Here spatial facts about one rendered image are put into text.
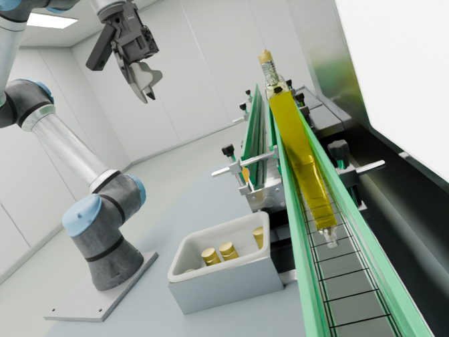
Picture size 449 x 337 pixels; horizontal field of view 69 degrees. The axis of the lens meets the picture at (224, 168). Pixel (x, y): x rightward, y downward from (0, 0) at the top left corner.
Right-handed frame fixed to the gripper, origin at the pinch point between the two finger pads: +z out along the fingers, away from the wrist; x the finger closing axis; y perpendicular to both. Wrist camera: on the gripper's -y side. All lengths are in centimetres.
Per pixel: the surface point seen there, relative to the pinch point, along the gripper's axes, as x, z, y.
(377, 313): -49, 30, 32
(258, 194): -6.9, 30.5, 17.6
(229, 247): -15.9, 36.6, 8.5
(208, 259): -16.9, 37.4, 3.2
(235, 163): -7.2, 21.4, 15.6
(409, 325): -59, 22, 33
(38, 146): 359, -2, -330
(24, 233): 254, 90, -330
